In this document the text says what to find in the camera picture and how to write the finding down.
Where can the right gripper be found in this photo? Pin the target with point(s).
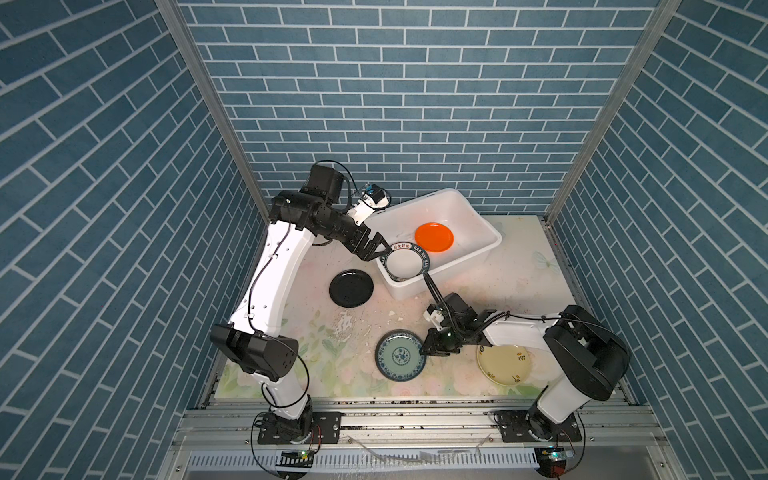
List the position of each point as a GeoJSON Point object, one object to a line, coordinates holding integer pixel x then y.
{"type": "Point", "coordinates": [433, 347]}

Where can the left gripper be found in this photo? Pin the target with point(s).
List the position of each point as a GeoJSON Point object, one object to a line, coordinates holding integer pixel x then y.
{"type": "Point", "coordinates": [367, 251]}

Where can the green rim plate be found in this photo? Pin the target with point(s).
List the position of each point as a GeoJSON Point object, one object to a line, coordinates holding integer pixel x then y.
{"type": "Point", "coordinates": [405, 260]}

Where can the green patterned small plate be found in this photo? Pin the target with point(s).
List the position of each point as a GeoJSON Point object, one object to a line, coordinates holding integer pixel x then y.
{"type": "Point", "coordinates": [398, 356]}

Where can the orange round plate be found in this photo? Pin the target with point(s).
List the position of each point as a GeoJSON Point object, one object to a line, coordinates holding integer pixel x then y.
{"type": "Point", "coordinates": [434, 237]}

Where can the cream yellow plate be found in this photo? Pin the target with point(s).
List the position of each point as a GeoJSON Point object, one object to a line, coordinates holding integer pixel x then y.
{"type": "Point", "coordinates": [506, 365]}

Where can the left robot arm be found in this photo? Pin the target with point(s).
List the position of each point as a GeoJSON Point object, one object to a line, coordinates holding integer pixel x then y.
{"type": "Point", "coordinates": [251, 337]}

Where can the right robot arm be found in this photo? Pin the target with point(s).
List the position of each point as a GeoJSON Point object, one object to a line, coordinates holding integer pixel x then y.
{"type": "Point", "coordinates": [591, 358]}

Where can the black round plate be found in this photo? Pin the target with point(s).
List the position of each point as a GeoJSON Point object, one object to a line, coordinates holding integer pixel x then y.
{"type": "Point", "coordinates": [351, 288]}

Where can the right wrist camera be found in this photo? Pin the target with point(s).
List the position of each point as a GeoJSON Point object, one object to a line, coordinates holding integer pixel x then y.
{"type": "Point", "coordinates": [434, 315]}

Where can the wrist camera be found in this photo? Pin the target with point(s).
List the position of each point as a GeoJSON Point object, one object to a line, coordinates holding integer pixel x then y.
{"type": "Point", "coordinates": [373, 198]}
{"type": "Point", "coordinates": [434, 315]}

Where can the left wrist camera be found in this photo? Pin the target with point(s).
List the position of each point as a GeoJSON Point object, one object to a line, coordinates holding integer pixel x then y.
{"type": "Point", "coordinates": [373, 198]}

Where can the aluminium rail frame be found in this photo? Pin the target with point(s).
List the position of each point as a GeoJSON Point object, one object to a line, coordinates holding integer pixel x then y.
{"type": "Point", "coordinates": [610, 440]}

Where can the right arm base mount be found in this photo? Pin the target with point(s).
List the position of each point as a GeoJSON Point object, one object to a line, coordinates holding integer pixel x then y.
{"type": "Point", "coordinates": [518, 426]}

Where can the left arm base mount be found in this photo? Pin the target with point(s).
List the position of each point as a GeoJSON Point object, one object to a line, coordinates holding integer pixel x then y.
{"type": "Point", "coordinates": [300, 427]}

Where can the left aluminium corner post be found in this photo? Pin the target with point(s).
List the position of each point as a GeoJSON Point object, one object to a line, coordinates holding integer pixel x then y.
{"type": "Point", "coordinates": [172, 16]}

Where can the aluminium corner post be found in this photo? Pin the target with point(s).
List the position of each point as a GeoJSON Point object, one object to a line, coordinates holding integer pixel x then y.
{"type": "Point", "coordinates": [172, 16]}
{"type": "Point", "coordinates": [652, 32]}

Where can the right aluminium corner post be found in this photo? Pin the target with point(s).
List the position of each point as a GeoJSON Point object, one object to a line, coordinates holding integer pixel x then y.
{"type": "Point", "coordinates": [652, 32]}

